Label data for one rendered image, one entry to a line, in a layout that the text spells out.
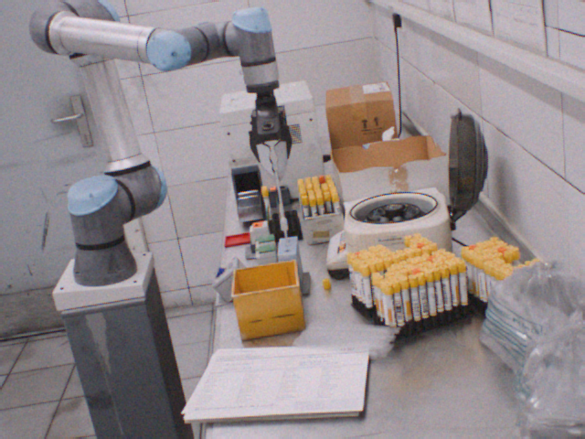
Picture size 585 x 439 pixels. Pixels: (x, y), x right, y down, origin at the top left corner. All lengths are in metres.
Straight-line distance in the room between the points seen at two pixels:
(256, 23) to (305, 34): 1.94
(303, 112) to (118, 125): 0.58
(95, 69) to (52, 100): 1.70
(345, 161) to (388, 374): 0.99
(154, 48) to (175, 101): 2.02
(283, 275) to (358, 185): 0.46
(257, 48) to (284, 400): 0.71
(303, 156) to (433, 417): 1.19
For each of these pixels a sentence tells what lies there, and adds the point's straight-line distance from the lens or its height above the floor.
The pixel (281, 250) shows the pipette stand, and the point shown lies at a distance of 1.72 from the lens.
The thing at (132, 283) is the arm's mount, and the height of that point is 0.91.
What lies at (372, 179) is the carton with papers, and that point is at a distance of 2.05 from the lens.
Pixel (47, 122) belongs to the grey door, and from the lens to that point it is 3.68.
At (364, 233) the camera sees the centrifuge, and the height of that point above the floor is 0.99.
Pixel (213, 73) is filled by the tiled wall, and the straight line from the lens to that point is 3.59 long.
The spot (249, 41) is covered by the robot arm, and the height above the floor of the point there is 1.42.
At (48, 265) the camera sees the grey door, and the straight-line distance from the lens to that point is 3.89.
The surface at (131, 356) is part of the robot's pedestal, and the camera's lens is 1.96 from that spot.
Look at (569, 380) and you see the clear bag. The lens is 1.19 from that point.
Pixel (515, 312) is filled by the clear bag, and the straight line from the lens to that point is 1.35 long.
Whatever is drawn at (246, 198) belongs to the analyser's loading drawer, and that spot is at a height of 0.94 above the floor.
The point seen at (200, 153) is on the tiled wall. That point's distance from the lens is 3.67.
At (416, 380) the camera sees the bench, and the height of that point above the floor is 0.88.
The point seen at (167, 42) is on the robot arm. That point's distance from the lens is 1.58.
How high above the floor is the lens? 1.61
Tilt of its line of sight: 19 degrees down
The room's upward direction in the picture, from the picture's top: 10 degrees counter-clockwise
